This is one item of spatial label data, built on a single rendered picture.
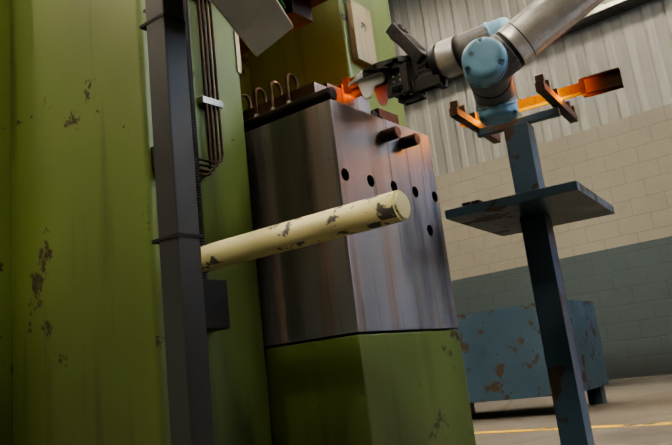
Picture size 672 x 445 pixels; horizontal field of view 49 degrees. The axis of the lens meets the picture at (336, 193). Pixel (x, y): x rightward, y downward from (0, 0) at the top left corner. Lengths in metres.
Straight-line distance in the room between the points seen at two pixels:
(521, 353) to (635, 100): 5.00
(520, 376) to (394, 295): 3.76
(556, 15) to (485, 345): 4.11
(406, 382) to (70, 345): 0.62
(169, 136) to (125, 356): 0.44
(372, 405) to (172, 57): 0.68
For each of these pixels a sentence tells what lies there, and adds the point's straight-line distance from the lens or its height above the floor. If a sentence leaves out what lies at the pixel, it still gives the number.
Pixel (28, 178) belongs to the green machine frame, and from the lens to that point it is 1.62.
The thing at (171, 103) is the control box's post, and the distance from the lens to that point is 1.04.
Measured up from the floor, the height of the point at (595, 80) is 1.01.
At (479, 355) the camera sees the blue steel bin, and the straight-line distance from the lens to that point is 5.27.
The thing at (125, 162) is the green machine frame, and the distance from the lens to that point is 1.36.
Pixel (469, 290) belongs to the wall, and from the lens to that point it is 10.19.
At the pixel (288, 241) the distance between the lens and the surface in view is 1.13.
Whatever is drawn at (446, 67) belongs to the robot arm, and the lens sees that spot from 1.45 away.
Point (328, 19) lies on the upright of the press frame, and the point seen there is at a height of 1.32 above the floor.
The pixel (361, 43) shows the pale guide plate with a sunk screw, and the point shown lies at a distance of 1.97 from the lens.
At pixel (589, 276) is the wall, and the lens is 9.44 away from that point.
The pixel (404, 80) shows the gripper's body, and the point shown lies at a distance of 1.48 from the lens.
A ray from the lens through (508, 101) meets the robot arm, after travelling 1.38.
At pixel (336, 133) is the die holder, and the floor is 0.84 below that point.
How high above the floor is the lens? 0.40
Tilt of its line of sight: 14 degrees up
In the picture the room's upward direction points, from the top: 7 degrees counter-clockwise
